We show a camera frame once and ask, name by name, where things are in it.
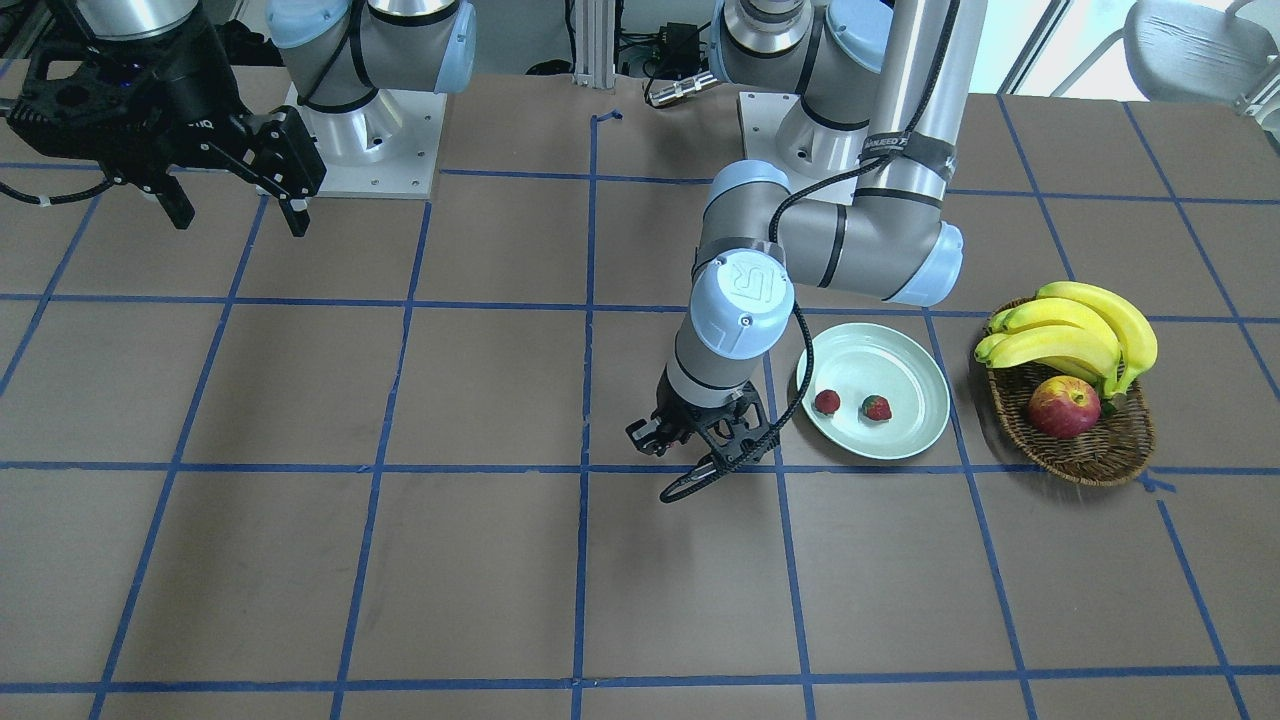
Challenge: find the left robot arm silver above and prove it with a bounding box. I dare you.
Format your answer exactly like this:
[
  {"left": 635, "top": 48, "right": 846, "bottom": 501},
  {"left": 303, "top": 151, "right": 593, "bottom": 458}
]
[{"left": 627, "top": 1, "right": 987, "bottom": 503}]

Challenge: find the yellow banana bunch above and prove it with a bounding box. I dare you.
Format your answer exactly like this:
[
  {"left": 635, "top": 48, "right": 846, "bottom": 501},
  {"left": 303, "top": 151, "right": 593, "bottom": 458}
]
[{"left": 973, "top": 281, "right": 1158, "bottom": 400}]

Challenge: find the grey chair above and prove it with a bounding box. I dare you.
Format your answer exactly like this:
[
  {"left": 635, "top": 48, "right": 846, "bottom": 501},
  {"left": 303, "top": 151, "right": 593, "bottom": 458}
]
[{"left": 1121, "top": 1, "right": 1277, "bottom": 105}]

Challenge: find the pale green plate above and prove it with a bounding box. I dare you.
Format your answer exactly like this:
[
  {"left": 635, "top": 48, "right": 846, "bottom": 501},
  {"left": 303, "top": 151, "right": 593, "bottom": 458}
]
[{"left": 796, "top": 323, "right": 951, "bottom": 460}]

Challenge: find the aluminium frame post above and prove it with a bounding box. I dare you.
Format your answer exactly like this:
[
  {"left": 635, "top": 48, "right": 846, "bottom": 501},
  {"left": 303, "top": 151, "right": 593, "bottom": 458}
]
[{"left": 570, "top": 0, "right": 620, "bottom": 94}]

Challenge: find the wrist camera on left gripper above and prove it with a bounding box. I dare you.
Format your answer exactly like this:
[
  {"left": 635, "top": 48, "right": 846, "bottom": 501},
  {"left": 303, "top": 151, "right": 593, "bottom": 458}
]
[{"left": 625, "top": 413, "right": 694, "bottom": 457}]

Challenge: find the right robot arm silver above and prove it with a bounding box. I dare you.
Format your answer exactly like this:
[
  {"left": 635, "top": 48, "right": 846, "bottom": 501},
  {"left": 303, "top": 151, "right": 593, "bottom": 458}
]
[{"left": 3, "top": 1, "right": 477, "bottom": 237}]

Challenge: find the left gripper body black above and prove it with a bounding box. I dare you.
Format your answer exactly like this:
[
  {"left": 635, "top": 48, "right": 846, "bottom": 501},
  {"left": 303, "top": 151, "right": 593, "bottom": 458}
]
[{"left": 652, "top": 372, "right": 778, "bottom": 470}]

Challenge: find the silver cylinder connector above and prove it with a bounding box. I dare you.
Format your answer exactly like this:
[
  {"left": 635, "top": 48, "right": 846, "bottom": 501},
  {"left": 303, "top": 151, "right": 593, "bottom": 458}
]
[{"left": 644, "top": 70, "right": 721, "bottom": 109}]

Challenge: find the wicker basket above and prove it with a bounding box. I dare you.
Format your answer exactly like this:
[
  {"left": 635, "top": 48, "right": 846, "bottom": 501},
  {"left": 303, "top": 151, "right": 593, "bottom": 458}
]
[{"left": 973, "top": 281, "right": 1158, "bottom": 486}]

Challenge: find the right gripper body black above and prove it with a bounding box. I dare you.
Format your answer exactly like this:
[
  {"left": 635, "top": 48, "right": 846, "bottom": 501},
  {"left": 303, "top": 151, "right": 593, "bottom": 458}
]
[{"left": 6, "top": 20, "right": 262, "bottom": 197}]

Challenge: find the red strawberry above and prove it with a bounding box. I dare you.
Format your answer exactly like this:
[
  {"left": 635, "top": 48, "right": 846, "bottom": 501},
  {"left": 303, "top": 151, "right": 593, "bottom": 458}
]
[
  {"left": 812, "top": 389, "right": 842, "bottom": 416},
  {"left": 860, "top": 395, "right": 893, "bottom": 423}
]

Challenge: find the red apple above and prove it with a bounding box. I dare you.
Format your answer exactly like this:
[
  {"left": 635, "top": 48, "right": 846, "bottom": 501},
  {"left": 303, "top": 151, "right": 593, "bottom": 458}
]
[{"left": 1027, "top": 375, "right": 1102, "bottom": 439}]

